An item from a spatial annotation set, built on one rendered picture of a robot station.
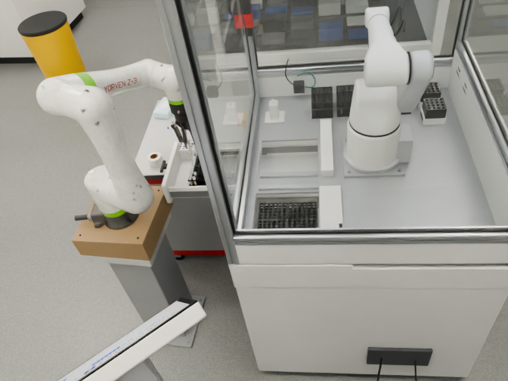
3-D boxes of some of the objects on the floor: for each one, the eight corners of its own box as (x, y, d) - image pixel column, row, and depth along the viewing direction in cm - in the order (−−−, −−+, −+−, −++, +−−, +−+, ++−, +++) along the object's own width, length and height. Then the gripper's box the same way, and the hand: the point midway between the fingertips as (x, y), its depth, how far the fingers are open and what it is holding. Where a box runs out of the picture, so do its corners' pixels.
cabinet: (258, 379, 228) (233, 289, 171) (271, 217, 299) (255, 116, 241) (465, 385, 214) (512, 292, 157) (426, 215, 285) (450, 106, 228)
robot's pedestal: (137, 342, 250) (84, 257, 195) (156, 292, 270) (111, 204, 215) (191, 348, 243) (150, 263, 189) (205, 298, 263) (172, 208, 209)
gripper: (202, 103, 192) (212, 147, 209) (166, 105, 194) (179, 148, 211) (199, 114, 187) (209, 159, 204) (162, 116, 189) (175, 159, 206)
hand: (192, 147), depth 205 cm, fingers closed
